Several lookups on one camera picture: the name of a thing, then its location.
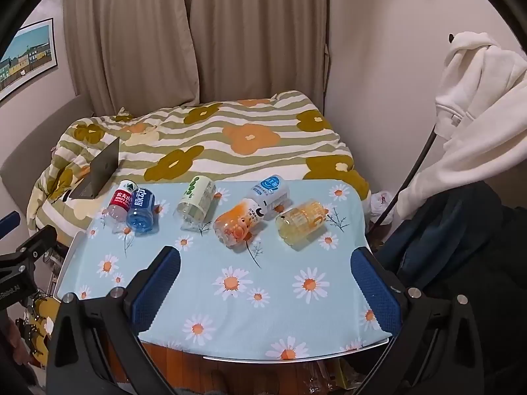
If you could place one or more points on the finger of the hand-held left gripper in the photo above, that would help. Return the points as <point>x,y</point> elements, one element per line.
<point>37,240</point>
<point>9,223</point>

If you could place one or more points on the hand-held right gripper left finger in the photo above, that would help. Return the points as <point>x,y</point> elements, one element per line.
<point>158,292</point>

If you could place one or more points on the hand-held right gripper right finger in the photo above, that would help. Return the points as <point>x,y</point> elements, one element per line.
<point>374,294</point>

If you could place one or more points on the person's left hand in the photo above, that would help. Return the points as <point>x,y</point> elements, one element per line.
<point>17,343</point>

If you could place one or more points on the yellow floral object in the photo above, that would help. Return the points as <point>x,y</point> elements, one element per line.
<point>43,321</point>

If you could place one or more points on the blue drink bottle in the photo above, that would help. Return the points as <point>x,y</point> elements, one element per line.
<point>142,214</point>

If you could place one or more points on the red label water bottle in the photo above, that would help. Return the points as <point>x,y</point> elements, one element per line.
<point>118,208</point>

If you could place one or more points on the white plastic bag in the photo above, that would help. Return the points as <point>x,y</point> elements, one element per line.
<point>381,205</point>

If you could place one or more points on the dark grey laptop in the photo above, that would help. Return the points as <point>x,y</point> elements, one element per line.
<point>96,173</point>

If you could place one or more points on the daisy print tablecloth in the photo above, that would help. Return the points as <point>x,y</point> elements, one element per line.
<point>255,296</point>

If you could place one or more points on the green and white bottle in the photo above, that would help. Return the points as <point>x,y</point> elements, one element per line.
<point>196,201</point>

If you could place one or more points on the dark clothes pile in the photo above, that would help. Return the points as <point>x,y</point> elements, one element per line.
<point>453,234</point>

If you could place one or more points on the yellow drink bottle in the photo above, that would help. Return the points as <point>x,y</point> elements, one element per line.
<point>302,222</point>

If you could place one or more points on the orange drink bottle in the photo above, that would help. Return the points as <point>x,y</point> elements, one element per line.
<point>238,225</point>

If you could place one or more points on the black rack pole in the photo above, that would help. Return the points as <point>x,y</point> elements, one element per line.
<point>405,185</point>

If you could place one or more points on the white bottle with blue label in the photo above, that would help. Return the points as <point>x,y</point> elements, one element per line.
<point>269,197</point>

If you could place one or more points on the floral striped blanket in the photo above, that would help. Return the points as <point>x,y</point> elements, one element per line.
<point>247,160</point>

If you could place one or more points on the beige curtain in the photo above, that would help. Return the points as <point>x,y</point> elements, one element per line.
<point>131,37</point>
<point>259,28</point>

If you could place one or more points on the white hoodie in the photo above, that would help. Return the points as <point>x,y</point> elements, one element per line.
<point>473,90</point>

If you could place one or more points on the wall poster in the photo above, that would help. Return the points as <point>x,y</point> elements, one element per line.
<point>29,57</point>

